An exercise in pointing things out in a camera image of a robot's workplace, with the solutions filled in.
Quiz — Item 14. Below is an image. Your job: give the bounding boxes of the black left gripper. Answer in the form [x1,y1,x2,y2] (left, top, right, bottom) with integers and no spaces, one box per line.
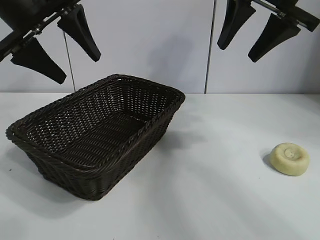
[0,0,102,85]

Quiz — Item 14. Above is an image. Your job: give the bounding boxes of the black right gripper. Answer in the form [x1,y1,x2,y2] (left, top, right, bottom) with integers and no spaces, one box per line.
[216,0,320,63]

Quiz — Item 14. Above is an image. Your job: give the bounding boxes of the dark brown woven basket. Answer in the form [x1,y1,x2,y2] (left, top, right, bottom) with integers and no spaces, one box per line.
[5,72,187,202]

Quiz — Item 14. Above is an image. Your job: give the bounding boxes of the pale yellow round pastry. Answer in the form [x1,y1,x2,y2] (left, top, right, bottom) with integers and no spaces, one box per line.
[269,142,311,176]

